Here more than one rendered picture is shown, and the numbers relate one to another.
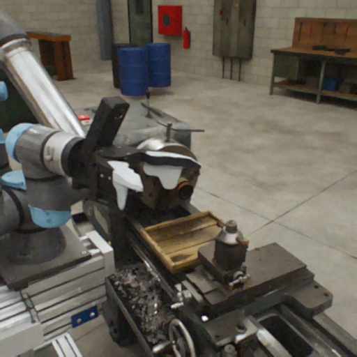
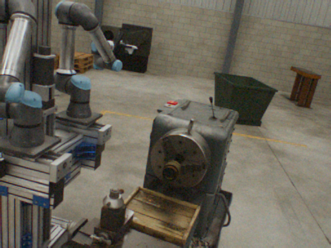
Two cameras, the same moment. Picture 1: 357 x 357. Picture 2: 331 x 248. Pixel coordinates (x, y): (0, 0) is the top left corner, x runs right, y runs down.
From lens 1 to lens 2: 1.07 m
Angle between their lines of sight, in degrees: 43
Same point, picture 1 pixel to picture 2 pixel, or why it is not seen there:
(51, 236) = (24, 134)
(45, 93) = (10, 41)
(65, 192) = not seen: outside the picture
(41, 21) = (309, 62)
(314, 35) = not seen: outside the picture
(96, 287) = (43, 185)
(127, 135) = (172, 120)
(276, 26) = not seen: outside the picture
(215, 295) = (82, 237)
